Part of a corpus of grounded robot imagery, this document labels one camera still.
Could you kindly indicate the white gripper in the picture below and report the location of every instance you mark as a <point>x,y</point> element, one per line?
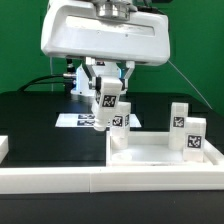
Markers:
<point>75,29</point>

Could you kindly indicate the white square table top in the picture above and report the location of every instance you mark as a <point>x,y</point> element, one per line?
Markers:
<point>151,149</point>

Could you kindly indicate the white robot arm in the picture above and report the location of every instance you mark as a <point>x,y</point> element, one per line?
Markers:
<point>105,30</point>

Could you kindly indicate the printed tag sheet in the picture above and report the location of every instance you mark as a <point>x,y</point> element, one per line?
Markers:
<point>74,120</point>

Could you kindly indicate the white U-shaped fence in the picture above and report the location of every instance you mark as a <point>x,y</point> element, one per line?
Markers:
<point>109,179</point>

